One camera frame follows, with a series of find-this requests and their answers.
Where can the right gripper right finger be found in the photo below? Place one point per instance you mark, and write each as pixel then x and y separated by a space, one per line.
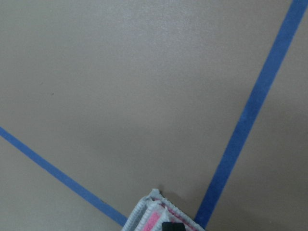
pixel 178 227

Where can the pink and grey towel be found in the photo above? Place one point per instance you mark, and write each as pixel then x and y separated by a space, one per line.
pixel 154 209

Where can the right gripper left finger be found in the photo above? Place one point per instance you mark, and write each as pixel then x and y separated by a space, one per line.
pixel 167 226

